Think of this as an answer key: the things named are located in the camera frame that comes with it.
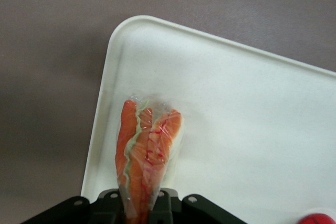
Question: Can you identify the red lidded cup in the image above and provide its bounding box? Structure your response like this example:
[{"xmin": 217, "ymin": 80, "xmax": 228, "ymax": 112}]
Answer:
[{"xmin": 298, "ymin": 207, "xmax": 336, "ymax": 224}]

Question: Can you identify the triangle sandwich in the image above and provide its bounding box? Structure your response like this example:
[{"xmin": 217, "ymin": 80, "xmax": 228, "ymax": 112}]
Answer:
[{"xmin": 115, "ymin": 93, "xmax": 188, "ymax": 224}]

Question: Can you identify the beige plastic tray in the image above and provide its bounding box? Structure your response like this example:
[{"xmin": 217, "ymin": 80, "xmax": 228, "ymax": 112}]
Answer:
[{"xmin": 80, "ymin": 15, "xmax": 336, "ymax": 224}]

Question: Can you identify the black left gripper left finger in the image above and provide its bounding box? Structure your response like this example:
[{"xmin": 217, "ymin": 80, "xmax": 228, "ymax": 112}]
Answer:
[{"xmin": 94, "ymin": 188, "xmax": 124, "ymax": 224}]

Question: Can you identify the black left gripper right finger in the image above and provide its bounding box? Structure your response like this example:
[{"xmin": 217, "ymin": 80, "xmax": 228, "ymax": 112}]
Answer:
[{"xmin": 150, "ymin": 187, "xmax": 182, "ymax": 224}]

